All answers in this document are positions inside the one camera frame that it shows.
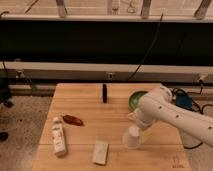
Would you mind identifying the white plastic bottle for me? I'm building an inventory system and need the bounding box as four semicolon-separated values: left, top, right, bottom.
52;117;67;157

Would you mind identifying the black cable on floor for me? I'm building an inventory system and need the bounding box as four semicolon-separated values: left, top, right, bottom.
171;87;213;150

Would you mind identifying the black chair base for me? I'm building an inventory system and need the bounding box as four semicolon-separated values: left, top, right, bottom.
0;79;13;142

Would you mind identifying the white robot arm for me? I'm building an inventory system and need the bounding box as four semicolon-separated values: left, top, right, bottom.
133;86;213;147

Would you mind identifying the black hanging cable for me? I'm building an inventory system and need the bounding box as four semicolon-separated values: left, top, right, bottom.
125;12;165;83

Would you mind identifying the blue box on floor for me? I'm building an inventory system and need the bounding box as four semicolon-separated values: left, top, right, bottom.
175;95;192;110

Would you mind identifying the green ceramic bowl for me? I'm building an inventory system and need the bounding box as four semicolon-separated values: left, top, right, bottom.
129;91;146;111

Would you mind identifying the white rectangular block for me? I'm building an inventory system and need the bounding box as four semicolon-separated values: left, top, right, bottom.
92;140;109;165

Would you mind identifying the dark red leaf-shaped object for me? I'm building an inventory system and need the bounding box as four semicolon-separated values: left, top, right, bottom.
63;115;84;126

